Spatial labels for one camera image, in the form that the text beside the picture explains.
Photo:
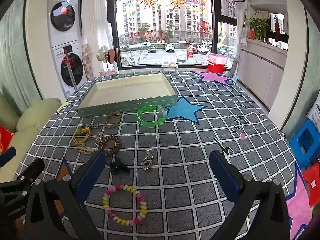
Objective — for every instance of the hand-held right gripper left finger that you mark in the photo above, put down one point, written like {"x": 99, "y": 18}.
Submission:
{"x": 93, "y": 173}

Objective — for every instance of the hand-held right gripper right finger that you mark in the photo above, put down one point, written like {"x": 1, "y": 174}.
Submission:
{"x": 225, "y": 172}

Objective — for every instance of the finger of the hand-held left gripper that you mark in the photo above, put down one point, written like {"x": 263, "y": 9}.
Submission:
{"x": 32, "y": 168}
{"x": 7, "y": 155}

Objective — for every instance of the silver heart pendant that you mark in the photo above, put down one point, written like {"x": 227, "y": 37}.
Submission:
{"x": 147, "y": 163}

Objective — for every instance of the green translucent bangle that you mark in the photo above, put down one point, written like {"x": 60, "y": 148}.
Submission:
{"x": 147, "y": 123}

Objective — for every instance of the green jewelry tray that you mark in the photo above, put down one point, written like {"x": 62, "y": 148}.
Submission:
{"x": 130, "y": 90}

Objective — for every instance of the red cushion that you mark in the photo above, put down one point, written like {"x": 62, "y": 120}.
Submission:
{"x": 5, "y": 137}

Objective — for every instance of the black hair clip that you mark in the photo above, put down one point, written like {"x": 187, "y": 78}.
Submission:
{"x": 119, "y": 165}

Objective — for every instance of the small silver charm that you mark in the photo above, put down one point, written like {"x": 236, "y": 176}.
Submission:
{"x": 98, "y": 138}

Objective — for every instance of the grey checked star mat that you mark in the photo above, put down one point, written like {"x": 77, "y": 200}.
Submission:
{"x": 195, "y": 142}

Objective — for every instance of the cream sofa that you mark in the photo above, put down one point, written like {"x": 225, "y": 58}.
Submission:
{"x": 27, "y": 115}

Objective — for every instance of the blue plastic stool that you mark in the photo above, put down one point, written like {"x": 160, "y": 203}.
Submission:
{"x": 303, "y": 140}

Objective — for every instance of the red bag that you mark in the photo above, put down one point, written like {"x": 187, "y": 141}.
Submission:
{"x": 313, "y": 185}

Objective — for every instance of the light blue basin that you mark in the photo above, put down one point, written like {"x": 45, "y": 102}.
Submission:
{"x": 231, "y": 75}

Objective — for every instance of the mop with red tie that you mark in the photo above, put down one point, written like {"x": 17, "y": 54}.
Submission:
{"x": 70, "y": 72}

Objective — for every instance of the white washing machine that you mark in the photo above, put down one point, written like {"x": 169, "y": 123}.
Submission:
{"x": 71, "y": 67}

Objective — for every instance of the white low cabinet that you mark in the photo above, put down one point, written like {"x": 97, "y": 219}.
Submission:
{"x": 262, "y": 67}

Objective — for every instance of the pink basin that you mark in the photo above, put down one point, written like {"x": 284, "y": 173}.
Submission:
{"x": 217, "y": 58}

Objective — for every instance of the slipper rack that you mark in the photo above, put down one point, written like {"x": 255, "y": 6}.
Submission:
{"x": 107, "y": 56}

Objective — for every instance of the small stool with white slippers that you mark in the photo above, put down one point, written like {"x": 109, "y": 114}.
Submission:
{"x": 169, "y": 63}

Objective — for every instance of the white dryer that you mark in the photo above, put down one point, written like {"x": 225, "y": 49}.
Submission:
{"x": 62, "y": 15}

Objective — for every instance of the potted flower plant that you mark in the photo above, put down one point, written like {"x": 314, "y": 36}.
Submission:
{"x": 258, "y": 25}

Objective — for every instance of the white curtain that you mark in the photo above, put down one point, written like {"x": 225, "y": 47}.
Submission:
{"x": 96, "y": 17}

